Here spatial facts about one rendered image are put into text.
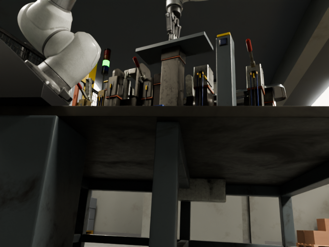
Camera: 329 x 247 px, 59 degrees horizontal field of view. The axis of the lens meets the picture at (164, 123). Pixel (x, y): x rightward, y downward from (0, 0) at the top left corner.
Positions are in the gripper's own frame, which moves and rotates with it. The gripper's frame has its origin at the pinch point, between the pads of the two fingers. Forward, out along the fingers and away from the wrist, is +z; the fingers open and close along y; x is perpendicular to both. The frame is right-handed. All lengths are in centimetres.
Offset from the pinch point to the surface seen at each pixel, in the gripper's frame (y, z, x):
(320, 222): 648, 62, -18
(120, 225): 495, 89, 419
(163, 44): -6.6, 5.3, 1.3
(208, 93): 16.0, 24.3, -12.7
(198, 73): 12.8, 13.7, -8.4
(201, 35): -5.1, 5.3, -18.3
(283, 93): 40, 20, -44
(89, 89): 12, 7, 69
